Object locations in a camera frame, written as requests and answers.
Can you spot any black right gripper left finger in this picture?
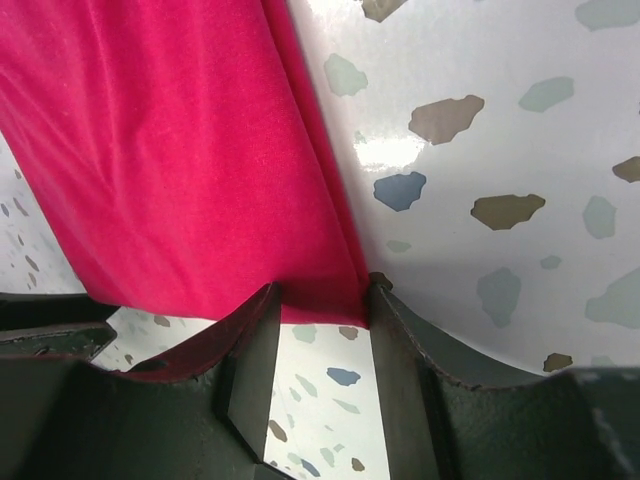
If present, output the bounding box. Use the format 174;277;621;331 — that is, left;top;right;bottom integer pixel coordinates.
1;284;281;480

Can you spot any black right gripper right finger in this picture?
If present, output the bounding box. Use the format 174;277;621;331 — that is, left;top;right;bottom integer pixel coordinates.
367;272;639;479

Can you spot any magenta t shirt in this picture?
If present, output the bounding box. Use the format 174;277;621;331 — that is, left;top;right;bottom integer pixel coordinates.
0;0;374;331

